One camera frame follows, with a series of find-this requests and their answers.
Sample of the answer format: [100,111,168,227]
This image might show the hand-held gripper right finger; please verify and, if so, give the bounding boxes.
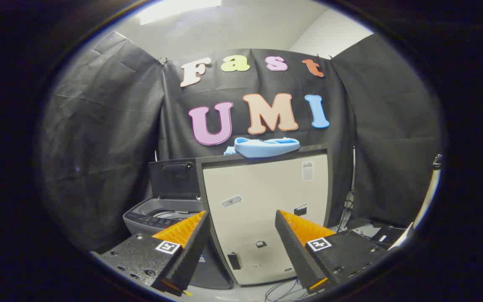
[275,210,387,294]

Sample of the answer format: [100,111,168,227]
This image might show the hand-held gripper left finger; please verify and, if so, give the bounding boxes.
[101,211,210,297]

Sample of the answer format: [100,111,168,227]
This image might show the grey washing machine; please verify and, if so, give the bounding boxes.
[123,196,234,290]

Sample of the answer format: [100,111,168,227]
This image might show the light blue garment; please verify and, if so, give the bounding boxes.
[224,137,301,159]

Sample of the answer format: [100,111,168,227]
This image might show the flat black box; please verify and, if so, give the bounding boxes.
[369,226,406,249]

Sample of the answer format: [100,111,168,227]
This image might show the black backdrop cloth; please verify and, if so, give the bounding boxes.
[42,31,443,253]

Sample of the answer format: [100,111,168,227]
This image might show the white pole with black cap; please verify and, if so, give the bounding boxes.
[392,154,443,249]

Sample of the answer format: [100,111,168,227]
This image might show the tangled floor cables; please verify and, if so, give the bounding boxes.
[265,278,309,302]

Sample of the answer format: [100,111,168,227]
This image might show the hanging black cables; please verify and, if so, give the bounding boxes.
[336,190,356,232]

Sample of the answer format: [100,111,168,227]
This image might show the beige cabinet with dark frame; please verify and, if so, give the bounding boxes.
[195,145,334,287]

